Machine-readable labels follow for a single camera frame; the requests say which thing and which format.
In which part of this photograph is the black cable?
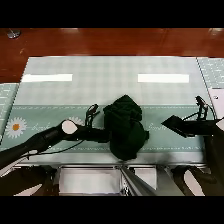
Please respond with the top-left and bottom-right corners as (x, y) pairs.
(28, 139), (85, 157)

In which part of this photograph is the silver frame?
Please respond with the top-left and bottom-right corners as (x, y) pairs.
(13, 161), (208, 197)

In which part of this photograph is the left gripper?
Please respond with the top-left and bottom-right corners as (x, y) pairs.
(78, 125), (111, 144)

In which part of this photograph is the dark green garment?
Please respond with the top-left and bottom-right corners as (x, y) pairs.
(102, 94), (150, 161)

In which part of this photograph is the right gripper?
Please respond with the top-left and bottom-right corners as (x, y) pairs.
(161, 114), (198, 139)

